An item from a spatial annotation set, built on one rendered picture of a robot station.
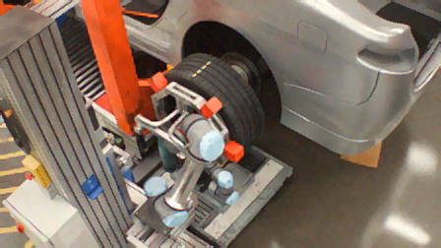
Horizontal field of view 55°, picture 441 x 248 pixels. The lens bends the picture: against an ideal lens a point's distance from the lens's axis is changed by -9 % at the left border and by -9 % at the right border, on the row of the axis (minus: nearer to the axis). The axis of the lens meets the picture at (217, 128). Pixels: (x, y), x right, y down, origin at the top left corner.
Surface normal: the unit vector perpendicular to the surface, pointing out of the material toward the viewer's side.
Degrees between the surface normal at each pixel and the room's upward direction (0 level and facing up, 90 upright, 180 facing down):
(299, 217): 0
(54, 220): 0
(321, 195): 0
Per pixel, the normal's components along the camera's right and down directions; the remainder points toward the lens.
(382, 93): -0.04, 0.73
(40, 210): -0.07, -0.67
